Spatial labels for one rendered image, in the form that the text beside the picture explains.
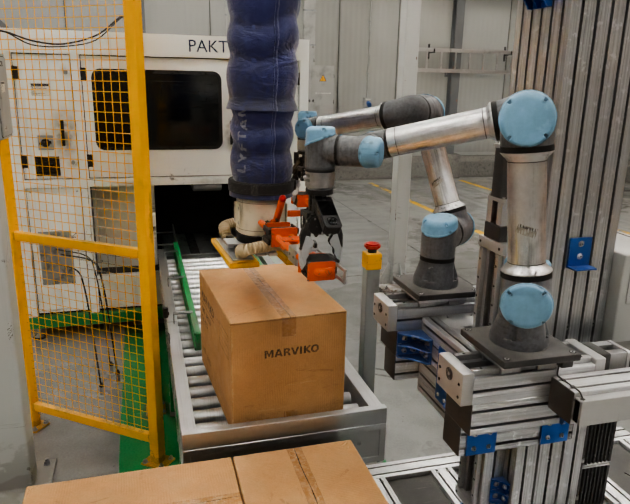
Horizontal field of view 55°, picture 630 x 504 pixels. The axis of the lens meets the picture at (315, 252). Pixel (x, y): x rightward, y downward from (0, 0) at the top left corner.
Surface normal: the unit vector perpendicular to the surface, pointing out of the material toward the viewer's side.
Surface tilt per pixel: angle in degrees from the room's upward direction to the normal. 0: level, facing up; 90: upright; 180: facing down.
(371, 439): 90
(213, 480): 0
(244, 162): 75
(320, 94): 90
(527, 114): 83
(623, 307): 90
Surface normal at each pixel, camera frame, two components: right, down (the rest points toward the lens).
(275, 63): 0.31, 0.03
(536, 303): -0.29, 0.37
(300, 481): 0.02, -0.96
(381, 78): 0.26, 0.26
